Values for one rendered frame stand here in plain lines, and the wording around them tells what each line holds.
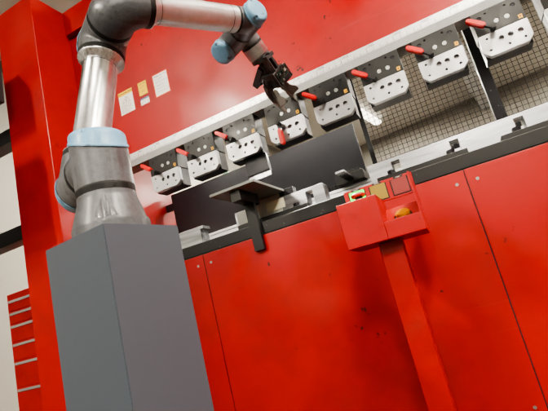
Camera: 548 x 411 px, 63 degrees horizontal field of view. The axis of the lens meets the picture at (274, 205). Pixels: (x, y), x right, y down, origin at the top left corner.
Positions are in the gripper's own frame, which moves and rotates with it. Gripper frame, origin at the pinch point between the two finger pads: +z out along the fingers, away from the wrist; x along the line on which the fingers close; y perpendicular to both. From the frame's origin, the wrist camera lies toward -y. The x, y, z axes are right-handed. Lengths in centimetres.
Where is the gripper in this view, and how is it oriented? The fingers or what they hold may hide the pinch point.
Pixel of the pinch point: (288, 104)
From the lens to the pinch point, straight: 166.7
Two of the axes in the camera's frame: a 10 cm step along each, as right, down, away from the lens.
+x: 5.7, -7.1, 4.1
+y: 5.9, 0.1, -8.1
